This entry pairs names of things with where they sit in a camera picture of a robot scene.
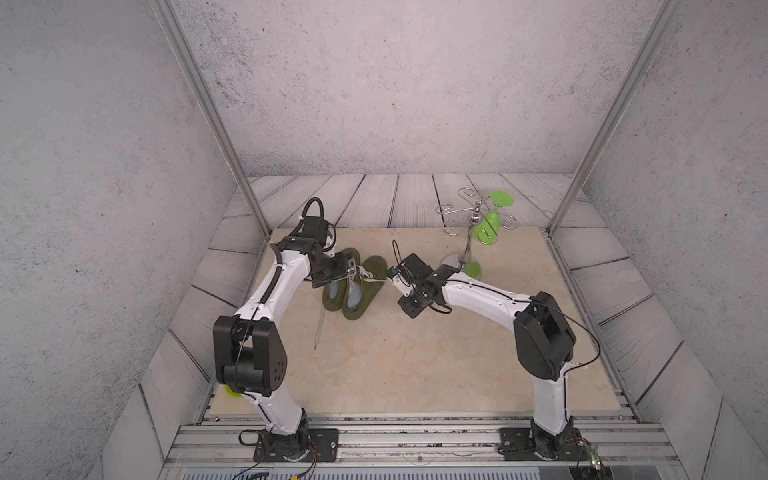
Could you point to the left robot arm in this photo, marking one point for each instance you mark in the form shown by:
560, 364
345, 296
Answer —
250, 357

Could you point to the right aluminium frame post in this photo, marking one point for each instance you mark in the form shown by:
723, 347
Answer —
638, 68

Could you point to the left aluminium frame post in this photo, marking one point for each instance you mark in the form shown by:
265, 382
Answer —
164, 11

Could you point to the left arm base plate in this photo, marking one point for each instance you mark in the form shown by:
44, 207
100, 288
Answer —
318, 445

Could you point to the chrome metal stand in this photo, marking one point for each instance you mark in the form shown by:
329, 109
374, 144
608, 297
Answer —
458, 221

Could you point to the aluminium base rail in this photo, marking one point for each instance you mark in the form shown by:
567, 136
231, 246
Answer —
440, 440

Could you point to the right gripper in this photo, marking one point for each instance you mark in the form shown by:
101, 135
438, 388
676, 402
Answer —
411, 311

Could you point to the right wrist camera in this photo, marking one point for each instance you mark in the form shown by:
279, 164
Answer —
402, 279

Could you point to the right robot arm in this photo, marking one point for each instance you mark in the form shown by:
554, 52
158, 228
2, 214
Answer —
544, 345

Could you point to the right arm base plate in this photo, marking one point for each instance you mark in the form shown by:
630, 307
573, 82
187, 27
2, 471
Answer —
533, 444

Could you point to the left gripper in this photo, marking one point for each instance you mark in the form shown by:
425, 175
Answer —
341, 270

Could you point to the olive green shoe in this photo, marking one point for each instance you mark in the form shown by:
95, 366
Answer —
370, 277
341, 294

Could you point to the green plastic bowl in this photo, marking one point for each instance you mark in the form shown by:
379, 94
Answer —
232, 393

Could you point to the aluminium frame post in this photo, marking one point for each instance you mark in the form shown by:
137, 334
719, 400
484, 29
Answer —
164, 11
638, 68

